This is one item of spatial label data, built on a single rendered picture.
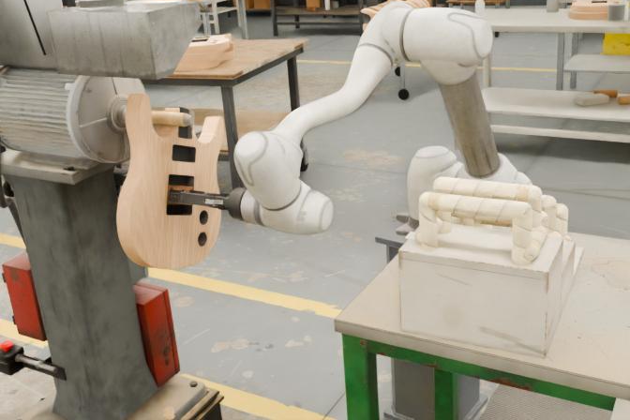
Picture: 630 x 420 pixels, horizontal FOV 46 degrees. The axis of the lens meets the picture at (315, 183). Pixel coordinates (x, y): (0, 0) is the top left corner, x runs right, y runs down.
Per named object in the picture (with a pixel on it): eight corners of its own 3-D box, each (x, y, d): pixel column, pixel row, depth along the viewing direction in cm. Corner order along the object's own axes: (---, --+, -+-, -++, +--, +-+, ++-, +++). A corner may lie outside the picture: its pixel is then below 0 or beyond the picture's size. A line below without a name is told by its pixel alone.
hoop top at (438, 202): (416, 211, 134) (416, 194, 133) (422, 205, 136) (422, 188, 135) (529, 224, 125) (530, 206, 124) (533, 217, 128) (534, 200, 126)
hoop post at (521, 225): (510, 263, 129) (511, 214, 126) (514, 256, 132) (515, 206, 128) (529, 266, 128) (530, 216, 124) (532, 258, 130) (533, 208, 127)
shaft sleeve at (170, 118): (132, 107, 188) (134, 119, 189) (124, 110, 186) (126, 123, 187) (188, 112, 179) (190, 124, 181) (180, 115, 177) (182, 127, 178)
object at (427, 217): (417, 250, 137) (416, 202, 133) (423, 243, 139) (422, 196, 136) (434, 252, 135) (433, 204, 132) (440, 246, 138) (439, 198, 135)
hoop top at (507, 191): (431, 195, 140) (430, 179, 139) (436, 189, 143) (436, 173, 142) (539, 207, 132) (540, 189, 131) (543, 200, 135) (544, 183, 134)
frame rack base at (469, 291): (399, 332, 143) (397, 251, 137) (424, 295, 155) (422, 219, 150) (547, 359, 131) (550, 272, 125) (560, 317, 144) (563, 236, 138)
